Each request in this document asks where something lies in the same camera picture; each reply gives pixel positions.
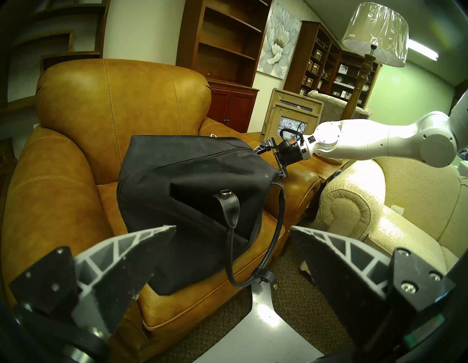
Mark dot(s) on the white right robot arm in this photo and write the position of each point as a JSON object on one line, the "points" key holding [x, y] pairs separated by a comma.
{"points": [[384, 139]]}

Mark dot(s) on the large wooden photo frame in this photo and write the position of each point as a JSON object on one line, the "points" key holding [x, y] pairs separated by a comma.
{"points": [[292, 96]]}

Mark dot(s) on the asymmetric wooden shelf unit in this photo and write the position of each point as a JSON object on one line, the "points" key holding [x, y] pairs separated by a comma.
{"points": [[55, 60]]}

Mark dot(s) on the wooden side table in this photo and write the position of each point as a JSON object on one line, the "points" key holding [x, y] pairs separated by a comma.
{"points": [[329, 168]]}

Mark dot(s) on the dark bookcase with ornaments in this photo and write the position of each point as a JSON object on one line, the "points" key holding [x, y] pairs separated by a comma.
{"points": [[310, 44]]}

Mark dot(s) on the tan leather armchair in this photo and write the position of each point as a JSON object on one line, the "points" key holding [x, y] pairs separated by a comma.
{"points": [[109, 109]]}

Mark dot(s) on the ceiling light fixture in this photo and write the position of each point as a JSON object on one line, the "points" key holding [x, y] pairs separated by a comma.
{"points": [[423, 50]]}

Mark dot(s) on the small wooden photo frame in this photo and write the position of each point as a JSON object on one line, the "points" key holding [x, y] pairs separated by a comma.
{"points": [[270, 124]]}

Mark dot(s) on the grey upholstered chair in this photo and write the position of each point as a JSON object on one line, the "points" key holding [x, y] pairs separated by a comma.
{"points": [[329, 106]]}

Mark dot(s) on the white flower painting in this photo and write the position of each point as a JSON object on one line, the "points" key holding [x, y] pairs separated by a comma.
{"points": [[278, 40]]}

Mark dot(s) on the cherry wood bookcase with cabinet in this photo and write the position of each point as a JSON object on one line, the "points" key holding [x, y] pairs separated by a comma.
{"points": [[226, 106]]}

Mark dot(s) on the wooden table lamp beige shade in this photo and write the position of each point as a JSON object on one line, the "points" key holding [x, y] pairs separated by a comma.
{"points": [[376, 29]]}

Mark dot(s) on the cream fabric sofa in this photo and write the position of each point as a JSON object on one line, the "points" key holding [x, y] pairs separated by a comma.
{"points": [[413, 197]]}

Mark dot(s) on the white paper tag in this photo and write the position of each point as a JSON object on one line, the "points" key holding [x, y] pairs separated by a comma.
{"points": [[397, 210]]}

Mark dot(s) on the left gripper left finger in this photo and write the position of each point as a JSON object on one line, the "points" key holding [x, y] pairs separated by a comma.
{"points": [[109, 278]]}

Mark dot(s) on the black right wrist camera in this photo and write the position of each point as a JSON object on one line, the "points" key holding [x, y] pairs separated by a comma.
{"points": [[288, 134]]}

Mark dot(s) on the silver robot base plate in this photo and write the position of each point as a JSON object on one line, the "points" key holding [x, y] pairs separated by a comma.
{"points": [[263, 329]]}

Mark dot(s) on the finger of the grey black right gripper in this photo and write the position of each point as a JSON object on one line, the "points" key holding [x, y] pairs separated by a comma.
{"points": [[282, 174], [265, 147]]}

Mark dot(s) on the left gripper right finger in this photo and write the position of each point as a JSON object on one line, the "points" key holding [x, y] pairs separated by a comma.
{"points": [[340, 278]]}

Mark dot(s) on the black zipper bag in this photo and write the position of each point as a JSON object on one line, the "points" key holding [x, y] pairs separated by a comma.
{"points": [[201, 172]]}

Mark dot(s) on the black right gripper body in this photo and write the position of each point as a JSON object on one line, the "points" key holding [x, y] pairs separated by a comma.
{"points": [[289, 153]]}

